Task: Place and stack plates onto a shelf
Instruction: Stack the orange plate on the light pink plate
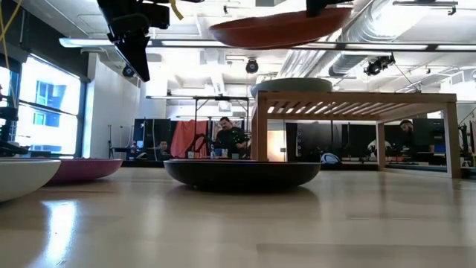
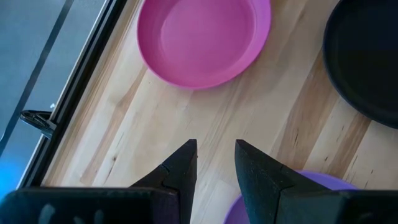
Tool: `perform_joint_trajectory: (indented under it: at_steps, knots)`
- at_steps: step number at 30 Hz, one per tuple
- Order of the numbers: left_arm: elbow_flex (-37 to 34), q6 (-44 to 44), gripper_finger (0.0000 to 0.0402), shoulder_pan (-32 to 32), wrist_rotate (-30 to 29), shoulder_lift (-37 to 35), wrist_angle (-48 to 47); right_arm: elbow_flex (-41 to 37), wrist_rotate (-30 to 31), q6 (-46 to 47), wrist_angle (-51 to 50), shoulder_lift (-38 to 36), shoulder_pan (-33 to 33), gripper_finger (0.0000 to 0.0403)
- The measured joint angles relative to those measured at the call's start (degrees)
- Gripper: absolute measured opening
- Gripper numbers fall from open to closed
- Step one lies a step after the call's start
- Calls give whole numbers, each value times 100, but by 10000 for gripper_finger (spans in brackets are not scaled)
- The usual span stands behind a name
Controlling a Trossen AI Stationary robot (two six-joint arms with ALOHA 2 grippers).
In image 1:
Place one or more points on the white and blue ball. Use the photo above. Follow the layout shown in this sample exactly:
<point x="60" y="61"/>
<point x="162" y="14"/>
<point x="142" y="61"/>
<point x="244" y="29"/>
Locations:
<point x="329" y="158"/>

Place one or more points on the orange plate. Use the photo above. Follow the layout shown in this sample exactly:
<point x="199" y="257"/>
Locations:
<point x="275" y="33"/>

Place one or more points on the pale greenish white plate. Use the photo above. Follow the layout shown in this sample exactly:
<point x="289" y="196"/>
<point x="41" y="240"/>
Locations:
<point x="22" y="178"/>

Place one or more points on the black ceiling spotlight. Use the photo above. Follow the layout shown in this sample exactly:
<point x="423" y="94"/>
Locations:
<point x="375" y="66"/>

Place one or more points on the silver ventilation duct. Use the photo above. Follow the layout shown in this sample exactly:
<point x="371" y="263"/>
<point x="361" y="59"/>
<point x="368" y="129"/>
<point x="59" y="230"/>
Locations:
<point x="353" y="56"/>

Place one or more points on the black ceiling dome camera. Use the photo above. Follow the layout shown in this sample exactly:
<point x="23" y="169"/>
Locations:
<point x="252" y="66"/>

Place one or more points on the long ceiling light bar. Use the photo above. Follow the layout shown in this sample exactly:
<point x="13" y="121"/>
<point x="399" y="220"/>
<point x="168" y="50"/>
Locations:
<point x="201" y="43"/>

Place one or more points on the person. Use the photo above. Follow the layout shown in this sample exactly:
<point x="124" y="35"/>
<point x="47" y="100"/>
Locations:
<point x="230" y="137"/>
<point x="407" y="130"/>
<point x="163" y="147"/>

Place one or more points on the wooden slatted shelf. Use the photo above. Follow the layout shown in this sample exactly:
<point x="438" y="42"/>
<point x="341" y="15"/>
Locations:
<point x="353" y="97"/>

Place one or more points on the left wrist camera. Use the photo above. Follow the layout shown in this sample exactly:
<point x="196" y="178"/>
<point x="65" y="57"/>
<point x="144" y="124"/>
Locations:
<point x="156" y="15"/>

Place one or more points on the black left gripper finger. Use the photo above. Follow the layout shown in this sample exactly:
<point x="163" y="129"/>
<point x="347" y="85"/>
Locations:
<point x="135" y="56"/>

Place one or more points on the black metal rack frame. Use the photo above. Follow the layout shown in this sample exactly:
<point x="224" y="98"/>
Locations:
<point x="221" y="98"/>

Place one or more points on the orange hanging cloth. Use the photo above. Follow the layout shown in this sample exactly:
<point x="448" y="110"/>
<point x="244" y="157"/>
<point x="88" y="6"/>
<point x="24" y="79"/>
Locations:
<point x="186" y="136"/>

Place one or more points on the black plate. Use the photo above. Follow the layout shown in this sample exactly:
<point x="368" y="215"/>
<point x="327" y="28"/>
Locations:
<point x="241" y="175"/>

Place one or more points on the black ceiling track light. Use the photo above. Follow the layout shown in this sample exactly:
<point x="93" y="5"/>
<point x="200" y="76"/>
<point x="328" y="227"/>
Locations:
<point x="424" y="3"/>

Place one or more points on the purple plate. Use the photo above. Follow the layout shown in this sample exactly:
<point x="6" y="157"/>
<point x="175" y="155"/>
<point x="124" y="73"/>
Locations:
<point x="89" y="170"/>

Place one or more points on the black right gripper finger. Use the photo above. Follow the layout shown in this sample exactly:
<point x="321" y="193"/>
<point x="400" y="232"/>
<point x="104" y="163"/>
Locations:
<point x="316" y="7"/>

